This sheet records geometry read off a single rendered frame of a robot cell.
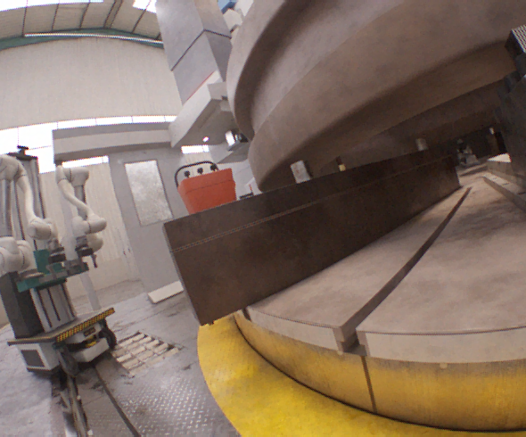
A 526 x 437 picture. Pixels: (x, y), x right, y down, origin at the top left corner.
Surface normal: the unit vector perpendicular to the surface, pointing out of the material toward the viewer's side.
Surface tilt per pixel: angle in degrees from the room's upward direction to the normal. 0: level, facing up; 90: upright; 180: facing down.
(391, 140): 90
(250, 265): 90
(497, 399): 90
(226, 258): 90
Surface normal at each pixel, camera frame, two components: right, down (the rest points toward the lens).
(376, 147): 0.16, -0.07
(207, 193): 0.47, -0.04
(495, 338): -0.71, 0.24
